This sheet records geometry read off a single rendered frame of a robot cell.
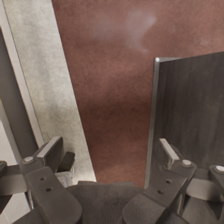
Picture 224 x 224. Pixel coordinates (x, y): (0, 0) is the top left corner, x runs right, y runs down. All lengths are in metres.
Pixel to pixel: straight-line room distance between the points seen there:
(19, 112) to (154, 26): 0.86
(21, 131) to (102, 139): 0.54
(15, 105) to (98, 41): 0.59
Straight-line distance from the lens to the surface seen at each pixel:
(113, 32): 1.04
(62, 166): 1.08
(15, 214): 0.34
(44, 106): 1.14
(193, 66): 0.63
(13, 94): 0.77
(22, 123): 0.79
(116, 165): 1.22
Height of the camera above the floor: 1.02
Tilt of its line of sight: 75 degrees down
